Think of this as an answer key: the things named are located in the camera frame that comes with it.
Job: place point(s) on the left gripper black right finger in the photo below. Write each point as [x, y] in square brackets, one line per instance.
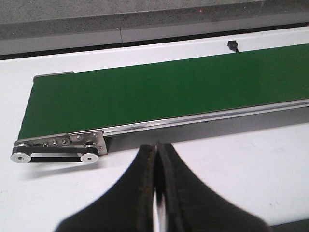
[186, 204]

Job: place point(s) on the grey stone counter slab right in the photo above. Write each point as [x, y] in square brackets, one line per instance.
[286, 7]

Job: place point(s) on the black drive belt with pulleys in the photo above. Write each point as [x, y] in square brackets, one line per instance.
[25, 154]

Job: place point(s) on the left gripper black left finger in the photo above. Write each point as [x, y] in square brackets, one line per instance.
[126, 207]

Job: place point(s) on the steel conveyor support bracket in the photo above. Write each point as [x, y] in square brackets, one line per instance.
[83, 138]

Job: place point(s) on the grey stone counter slab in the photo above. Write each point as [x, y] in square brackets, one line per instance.
[286, 7]
[35, 18]

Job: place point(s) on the grey stone counter slab left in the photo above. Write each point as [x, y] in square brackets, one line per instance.
[35, 18]

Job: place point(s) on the green conveyor belt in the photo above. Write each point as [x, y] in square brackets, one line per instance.
[111, 97]

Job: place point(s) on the aluminium conveyor frame rail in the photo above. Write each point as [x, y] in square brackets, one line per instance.
[216, 115]

